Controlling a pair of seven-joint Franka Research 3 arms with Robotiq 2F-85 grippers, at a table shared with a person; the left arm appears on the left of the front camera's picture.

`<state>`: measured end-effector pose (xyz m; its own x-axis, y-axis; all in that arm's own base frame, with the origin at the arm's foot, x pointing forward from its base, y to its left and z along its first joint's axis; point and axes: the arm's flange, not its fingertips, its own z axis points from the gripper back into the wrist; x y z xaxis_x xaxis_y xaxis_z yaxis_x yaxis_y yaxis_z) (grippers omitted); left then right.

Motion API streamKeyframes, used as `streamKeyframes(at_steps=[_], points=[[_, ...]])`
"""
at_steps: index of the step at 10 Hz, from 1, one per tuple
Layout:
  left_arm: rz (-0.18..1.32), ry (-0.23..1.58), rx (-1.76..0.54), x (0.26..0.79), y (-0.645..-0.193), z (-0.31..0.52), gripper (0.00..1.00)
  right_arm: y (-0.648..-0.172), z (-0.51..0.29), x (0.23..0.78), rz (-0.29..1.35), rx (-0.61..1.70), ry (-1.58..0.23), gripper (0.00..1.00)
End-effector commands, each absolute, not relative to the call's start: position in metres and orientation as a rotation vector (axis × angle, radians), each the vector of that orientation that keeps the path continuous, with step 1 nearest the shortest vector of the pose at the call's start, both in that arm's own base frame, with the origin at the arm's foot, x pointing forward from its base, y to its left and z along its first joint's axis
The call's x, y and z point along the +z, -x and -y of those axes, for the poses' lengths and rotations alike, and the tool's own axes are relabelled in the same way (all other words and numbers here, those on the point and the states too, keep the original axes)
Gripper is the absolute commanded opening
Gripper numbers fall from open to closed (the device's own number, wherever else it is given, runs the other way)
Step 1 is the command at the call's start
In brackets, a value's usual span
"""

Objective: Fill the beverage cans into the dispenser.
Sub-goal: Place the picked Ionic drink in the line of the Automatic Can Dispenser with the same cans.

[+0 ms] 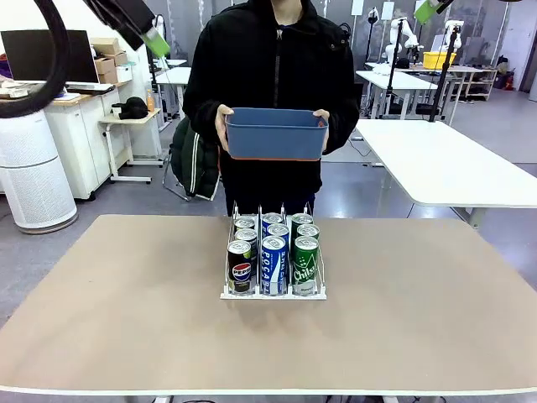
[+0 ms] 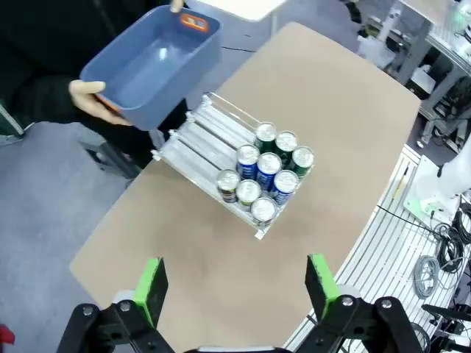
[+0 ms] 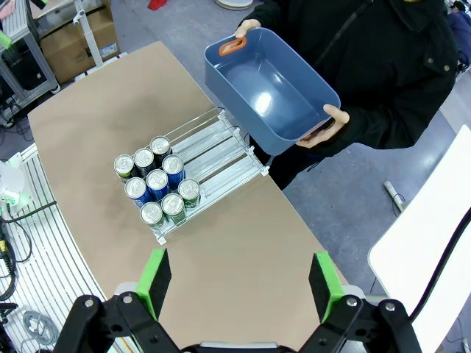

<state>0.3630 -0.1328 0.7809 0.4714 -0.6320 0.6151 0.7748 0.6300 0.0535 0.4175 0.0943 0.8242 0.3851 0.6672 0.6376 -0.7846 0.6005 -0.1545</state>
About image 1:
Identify dark green striped jacket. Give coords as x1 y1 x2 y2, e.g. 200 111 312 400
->
169 117 222 201

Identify yellow plastic bin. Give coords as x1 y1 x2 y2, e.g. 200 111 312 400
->
422 50 446 70

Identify person's left forearm black sleeve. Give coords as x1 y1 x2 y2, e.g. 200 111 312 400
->
325 98 361 155

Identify large white table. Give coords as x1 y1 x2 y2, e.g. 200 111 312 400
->
356 119 537 230

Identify person's left hand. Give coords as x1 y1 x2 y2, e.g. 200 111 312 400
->
312 108 332 153

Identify black tripod stand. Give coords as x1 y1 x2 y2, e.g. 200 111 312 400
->
426 24 459 123

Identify person's right hand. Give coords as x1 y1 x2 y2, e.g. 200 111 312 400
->
215 103 235 154

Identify black computer monitor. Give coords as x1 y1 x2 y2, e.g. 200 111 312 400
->
0 29 101 84

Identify person's body black jacket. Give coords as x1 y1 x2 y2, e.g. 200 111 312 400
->
182 0 361 217

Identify blue Pocari Sweat can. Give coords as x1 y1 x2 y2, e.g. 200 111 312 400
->
266 222 290 243
260 234 289 296
261 212 285 236

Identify black keyboard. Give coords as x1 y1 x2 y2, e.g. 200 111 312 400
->
65 82 115 94

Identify black light stand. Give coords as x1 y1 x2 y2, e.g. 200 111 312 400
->
365 8 381 121

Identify white air purifier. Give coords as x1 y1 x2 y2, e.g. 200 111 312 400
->
0 107 80 235

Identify white wire can dispenser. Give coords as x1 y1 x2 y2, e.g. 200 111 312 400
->
219 200 328 301

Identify person's right forearm black sleeve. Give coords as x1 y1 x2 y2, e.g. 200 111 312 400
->
183 98 223 148

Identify small wooden top side table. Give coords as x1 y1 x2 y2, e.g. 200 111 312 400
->
98 107 164 185

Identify black corrugated cable hose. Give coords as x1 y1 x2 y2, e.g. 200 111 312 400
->
0 0 71 119

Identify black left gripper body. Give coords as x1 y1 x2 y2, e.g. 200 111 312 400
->
82 0 157 50

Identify black cap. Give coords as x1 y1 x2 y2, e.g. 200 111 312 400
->
117 96 149 120

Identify metal chair frame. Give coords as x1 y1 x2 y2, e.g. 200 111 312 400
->
161 144 192 202

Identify white cabinet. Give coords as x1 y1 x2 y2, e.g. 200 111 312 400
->
39 81 127 201

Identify white lab desk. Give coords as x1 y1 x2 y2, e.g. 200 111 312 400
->
154 65 192 123
356 69 440 121

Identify blue bin orange handles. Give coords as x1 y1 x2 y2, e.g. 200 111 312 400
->
224 107 330 161

